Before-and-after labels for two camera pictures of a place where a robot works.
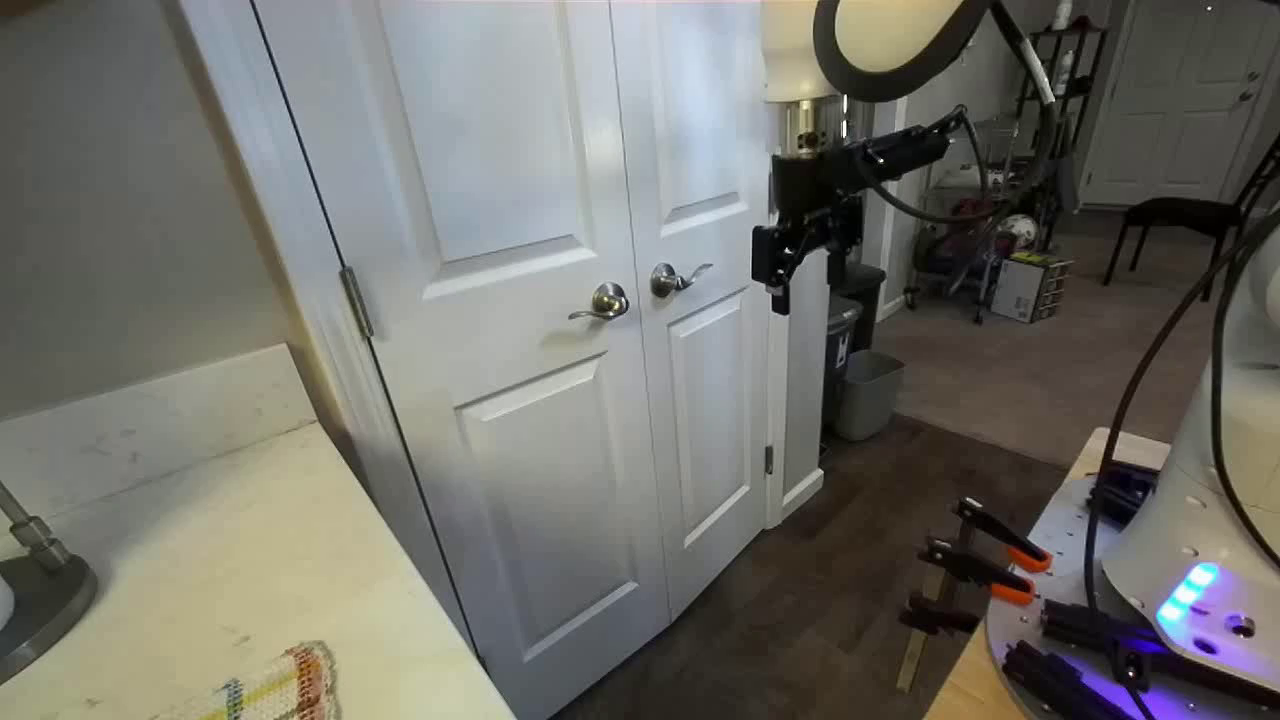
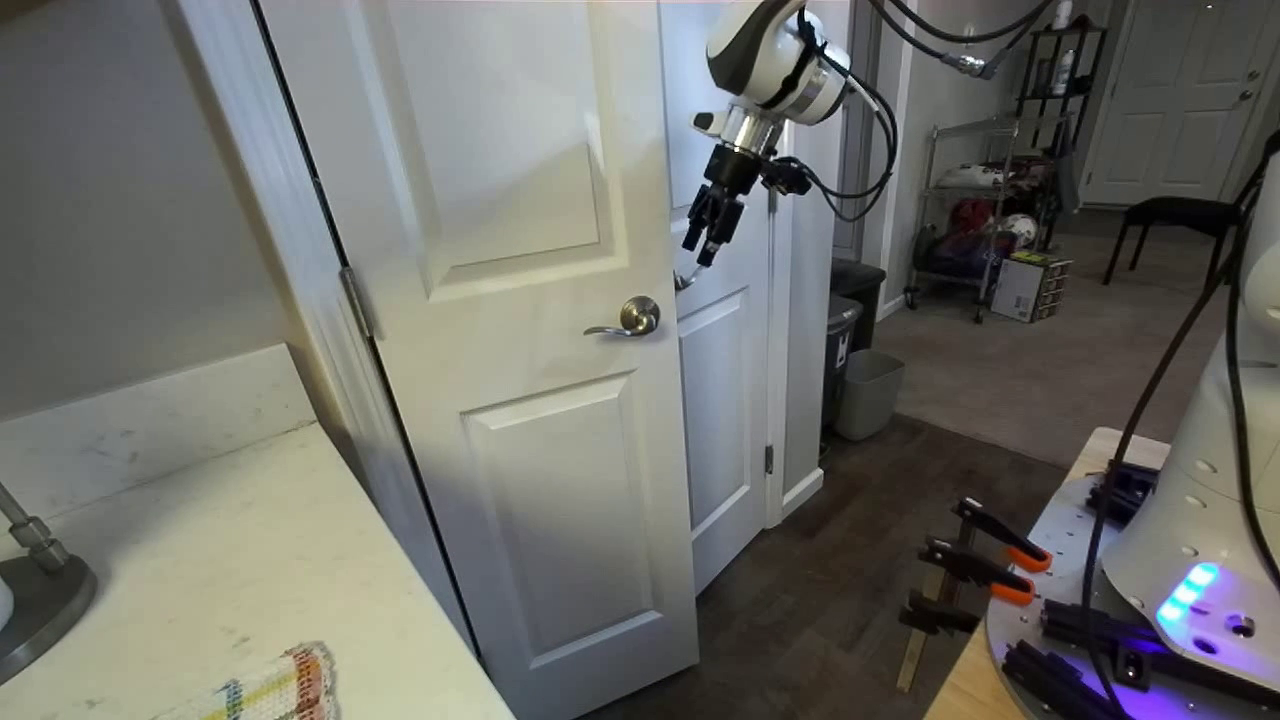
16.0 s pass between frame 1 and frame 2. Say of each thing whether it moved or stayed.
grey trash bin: stayed
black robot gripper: moved
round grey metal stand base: stayed
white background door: stayed
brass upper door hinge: stayed
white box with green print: stayed
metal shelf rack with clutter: stayed
